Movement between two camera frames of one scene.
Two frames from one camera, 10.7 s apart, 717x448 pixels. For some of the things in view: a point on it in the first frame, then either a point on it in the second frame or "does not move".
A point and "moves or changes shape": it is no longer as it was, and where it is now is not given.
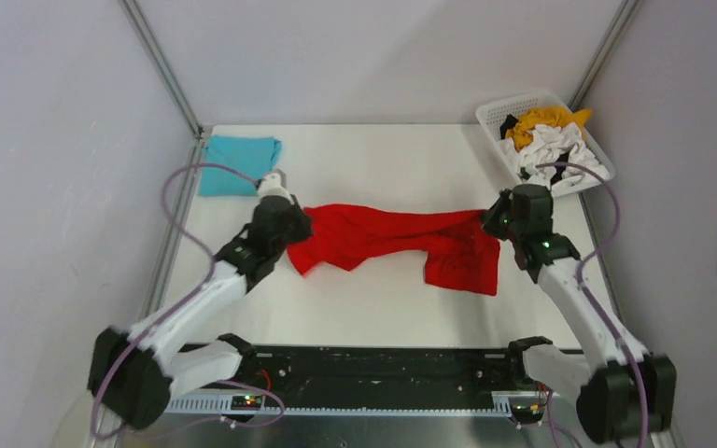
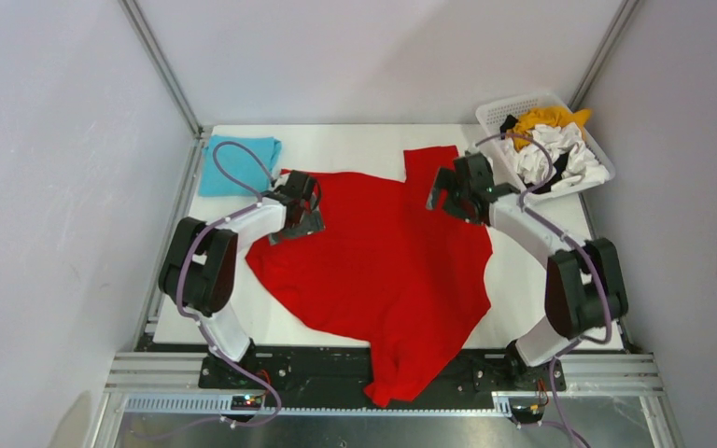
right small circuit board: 527,413 does not move
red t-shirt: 461,254 moves or changes shape
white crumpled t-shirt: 554,152 does not move
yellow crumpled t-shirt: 521,133 does not move
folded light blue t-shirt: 250,155 does not move
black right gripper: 489,219 to 447,180
